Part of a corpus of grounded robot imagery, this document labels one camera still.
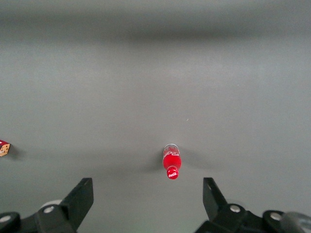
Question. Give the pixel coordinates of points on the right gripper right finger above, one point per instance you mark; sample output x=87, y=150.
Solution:
x=216, y=206

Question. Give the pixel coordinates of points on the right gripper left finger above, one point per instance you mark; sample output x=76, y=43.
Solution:
x=73, y=206

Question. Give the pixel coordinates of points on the red cookie box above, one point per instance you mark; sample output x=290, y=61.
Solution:
x=4, y=148

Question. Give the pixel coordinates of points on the red cola bottle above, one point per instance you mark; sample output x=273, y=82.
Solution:
x=172, y=161

